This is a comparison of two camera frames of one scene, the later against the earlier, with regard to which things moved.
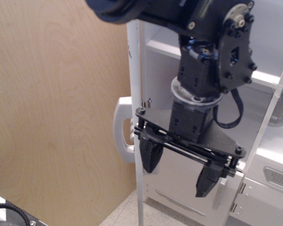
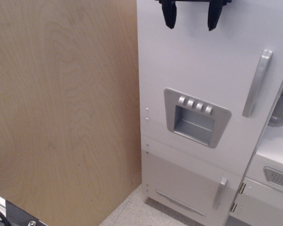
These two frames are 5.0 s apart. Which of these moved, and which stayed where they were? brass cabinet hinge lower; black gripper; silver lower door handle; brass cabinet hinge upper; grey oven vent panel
Moved: black gripper
Stayed: silver lower door handle; brass cabinet hinge upper; brass cabinet hinge lower; grey oven vent panel
